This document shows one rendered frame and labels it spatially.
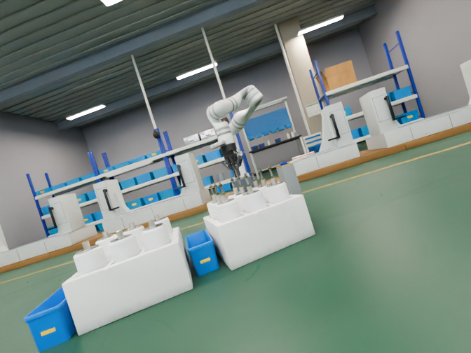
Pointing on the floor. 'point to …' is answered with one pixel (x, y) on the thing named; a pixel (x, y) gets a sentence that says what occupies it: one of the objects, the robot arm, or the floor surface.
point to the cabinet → (312, 141)
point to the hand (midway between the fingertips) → (236, 173)
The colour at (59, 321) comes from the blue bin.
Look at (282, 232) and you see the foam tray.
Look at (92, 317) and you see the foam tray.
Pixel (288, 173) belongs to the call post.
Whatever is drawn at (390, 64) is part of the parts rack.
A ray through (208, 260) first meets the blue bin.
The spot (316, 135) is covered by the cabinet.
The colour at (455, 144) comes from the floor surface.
